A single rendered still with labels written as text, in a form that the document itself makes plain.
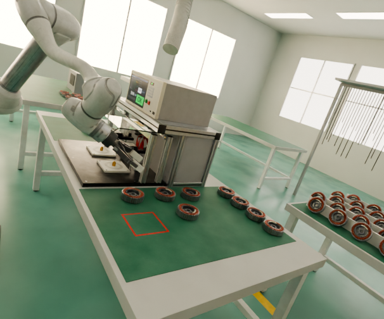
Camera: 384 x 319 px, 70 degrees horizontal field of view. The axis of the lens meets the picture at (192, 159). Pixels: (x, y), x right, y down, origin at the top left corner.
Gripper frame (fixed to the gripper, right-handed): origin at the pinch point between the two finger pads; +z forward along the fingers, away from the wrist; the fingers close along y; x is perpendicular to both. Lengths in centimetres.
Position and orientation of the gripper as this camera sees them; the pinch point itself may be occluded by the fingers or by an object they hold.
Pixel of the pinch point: (140, 164)
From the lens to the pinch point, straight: 131.4
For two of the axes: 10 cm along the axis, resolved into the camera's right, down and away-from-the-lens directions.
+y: 2.1, 3.5, -9.1
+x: 7.0, -7.0, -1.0
